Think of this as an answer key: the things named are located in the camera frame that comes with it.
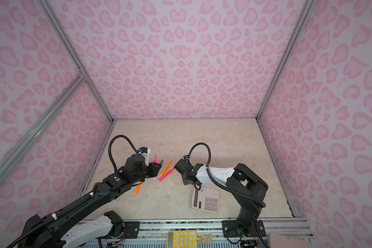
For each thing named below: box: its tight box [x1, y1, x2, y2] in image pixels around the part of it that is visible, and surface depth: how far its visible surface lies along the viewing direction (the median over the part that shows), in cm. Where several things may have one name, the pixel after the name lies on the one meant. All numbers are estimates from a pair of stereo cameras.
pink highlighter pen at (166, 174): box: [157, 167, 176, 182], surface depth 94 cm
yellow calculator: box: [166, 229, 198, 248], surface depth 71 cm
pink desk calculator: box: [191, 187, 220, 214], surface depth 82 cm
